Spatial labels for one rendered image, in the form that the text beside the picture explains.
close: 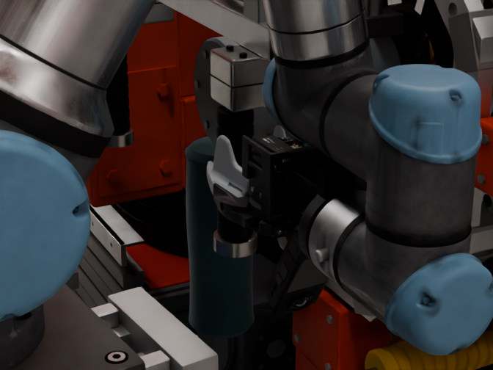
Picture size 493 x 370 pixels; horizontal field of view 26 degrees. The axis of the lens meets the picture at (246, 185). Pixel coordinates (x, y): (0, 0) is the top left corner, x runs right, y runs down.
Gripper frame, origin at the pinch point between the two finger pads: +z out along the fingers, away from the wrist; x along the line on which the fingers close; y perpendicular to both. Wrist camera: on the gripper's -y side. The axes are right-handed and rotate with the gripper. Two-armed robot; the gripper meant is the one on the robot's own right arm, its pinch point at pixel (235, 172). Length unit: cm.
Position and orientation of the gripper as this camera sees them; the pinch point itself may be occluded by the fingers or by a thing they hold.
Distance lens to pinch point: 103.5
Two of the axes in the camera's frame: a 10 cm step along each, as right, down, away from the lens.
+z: -4.5, -3.5, 8.2
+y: 0.0, -9.2, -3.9
